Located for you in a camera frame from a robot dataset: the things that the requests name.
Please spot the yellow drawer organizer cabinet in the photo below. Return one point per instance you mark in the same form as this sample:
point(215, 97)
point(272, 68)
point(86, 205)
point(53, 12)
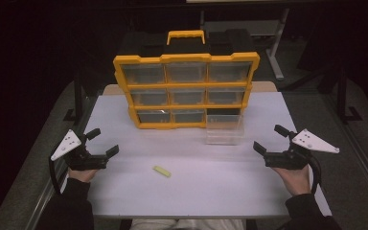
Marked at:
point(185, 58)

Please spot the person's right hand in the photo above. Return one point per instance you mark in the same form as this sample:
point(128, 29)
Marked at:
point(295, 180)

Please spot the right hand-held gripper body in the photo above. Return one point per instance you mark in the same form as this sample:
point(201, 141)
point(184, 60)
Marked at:
point(287, 159)

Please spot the person's left hand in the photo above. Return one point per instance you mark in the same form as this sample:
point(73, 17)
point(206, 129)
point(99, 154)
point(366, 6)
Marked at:
point(82, 175)

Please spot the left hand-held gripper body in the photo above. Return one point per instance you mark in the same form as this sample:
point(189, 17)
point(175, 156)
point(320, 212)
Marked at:
point(84, 161)

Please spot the small yellow eraser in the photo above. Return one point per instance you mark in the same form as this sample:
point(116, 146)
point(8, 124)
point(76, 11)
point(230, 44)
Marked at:
point(162, 171)

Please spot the black metal stand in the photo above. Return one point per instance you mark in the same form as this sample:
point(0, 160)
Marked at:
point(341, 96)
point(78, 96)

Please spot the white desk frame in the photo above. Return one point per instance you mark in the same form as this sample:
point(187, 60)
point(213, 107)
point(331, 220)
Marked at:
point(279, 54)

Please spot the clear plastic drawer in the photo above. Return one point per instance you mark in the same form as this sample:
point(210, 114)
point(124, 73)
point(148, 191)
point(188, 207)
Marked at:
point(225, 134)

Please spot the grid of clear drawers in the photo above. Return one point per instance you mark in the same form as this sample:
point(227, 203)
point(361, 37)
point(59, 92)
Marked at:
point(143, 73)

